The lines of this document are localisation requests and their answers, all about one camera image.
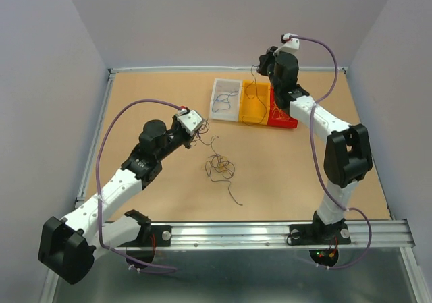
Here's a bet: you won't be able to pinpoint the dark wires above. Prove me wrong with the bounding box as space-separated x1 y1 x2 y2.
242 65 271 126

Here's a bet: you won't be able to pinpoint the coloured wire bundle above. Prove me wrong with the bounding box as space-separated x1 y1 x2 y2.
195 120 244 206

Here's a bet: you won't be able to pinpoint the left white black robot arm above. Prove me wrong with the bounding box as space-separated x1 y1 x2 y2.
38 111 205 285

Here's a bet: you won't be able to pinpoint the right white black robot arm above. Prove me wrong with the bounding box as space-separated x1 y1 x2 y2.
257 46 373 246

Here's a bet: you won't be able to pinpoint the yellow plastic bin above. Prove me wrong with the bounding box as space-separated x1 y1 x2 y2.
238 80 271 126

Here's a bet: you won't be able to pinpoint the red plastic bin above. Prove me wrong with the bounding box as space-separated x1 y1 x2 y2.
267 87 298 129

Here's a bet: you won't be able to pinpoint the white plastic bin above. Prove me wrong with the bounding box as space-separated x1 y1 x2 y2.
209 78 242 122

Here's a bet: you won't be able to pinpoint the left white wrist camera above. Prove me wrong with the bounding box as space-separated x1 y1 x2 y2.
175 108 205 136

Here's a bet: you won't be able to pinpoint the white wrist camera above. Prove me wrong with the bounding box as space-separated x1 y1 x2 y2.
175 108 205 136
273 33 300 56

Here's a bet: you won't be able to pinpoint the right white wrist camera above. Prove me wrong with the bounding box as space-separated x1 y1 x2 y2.
273 33 300 56

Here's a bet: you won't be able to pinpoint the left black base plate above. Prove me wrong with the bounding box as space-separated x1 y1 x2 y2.
134 224 172 247

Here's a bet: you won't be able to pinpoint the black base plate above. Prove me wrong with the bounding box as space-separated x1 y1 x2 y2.
134 224 172 247
289 221 351 246

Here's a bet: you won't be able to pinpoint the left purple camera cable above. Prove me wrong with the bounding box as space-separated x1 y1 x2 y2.
96 99 186 274

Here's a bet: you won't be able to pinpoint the aluminium front rail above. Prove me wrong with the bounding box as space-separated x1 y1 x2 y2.
53 219 415 250

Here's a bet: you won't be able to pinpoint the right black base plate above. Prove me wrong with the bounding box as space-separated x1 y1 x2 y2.
289 221 351 246

